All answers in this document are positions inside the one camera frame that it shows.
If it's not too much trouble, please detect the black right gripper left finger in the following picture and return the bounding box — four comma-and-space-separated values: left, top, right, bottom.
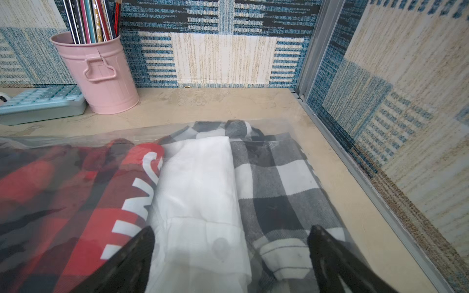
72, 226, 155, 293

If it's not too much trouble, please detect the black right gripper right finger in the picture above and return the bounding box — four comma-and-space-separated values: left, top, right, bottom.
307, 225, 396, 293

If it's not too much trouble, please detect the red black plaid shirt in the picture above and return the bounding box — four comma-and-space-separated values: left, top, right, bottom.
1, 139, 164, 293

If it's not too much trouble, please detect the clear plastic vacuum bag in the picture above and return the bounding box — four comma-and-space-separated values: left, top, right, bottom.
1, 120, 373, 293

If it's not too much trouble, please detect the white folded shirt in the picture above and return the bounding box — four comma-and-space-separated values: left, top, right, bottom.
147, 136, 252, 293

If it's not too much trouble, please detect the grey white checked shirt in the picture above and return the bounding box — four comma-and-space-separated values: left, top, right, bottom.
161, 120, 349, 293

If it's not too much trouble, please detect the teal desk calculator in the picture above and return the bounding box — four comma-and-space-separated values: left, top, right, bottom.
1, 85, 87, 126

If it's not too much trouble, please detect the pink metal pencil bucket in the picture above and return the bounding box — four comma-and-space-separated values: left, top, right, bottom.
50, 32, 140, 115

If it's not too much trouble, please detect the coloured pencils bundle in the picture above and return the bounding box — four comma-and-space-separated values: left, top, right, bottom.
62, 0, 123, 45

